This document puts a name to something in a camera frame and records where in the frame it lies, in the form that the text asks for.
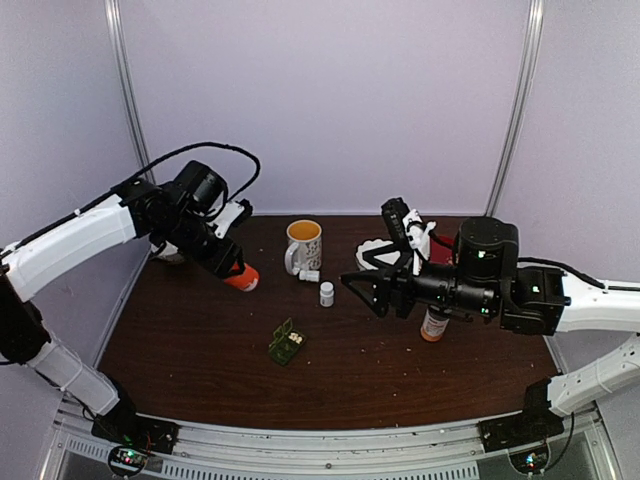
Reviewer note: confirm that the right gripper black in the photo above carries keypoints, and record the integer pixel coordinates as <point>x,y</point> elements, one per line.
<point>384,279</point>

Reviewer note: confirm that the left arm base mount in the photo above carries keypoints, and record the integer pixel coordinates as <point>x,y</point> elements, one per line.
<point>124,425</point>

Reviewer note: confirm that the aluminium frame post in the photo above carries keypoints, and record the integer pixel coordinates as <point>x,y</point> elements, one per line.
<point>117,39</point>
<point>526,73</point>

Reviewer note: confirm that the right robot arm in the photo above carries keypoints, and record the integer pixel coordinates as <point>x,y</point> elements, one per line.
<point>488,278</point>

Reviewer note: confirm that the red floral plate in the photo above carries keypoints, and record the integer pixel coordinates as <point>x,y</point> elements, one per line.
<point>441,250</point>

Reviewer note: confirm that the large orange pill bottle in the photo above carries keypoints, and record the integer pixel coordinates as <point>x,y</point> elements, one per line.
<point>242,277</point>

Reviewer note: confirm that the green pill organizer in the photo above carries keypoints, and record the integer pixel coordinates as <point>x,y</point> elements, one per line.
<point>286,343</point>

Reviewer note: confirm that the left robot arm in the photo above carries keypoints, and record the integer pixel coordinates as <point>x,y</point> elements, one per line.
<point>191,213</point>

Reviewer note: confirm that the right aluminium frame post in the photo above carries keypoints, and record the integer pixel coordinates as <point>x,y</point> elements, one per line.
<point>526,73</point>

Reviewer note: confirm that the left aluminium frame post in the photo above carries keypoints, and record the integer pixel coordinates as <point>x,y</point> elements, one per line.
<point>117,39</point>

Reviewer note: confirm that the floral mug yellow inside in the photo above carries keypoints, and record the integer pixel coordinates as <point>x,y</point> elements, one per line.
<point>304,249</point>

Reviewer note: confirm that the amber bottle grey cap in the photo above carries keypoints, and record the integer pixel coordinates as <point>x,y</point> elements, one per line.
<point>434,324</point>

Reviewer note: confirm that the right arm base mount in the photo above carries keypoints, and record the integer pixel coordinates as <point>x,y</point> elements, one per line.
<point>534,423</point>

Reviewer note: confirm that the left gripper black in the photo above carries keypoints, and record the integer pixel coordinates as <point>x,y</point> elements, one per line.
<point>220,261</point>

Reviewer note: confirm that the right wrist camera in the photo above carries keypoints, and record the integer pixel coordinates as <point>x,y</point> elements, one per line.
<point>393,212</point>

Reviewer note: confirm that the white fluted bowl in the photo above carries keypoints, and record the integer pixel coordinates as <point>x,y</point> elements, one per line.
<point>376,254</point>

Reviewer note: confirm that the small white pill bottle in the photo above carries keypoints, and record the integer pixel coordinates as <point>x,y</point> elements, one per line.
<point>326,294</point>

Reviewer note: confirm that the small white tea cup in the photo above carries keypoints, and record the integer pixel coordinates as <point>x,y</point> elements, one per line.
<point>167,253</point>

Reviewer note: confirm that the aluminium front rail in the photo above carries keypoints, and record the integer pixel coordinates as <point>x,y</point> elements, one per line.
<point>452,450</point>

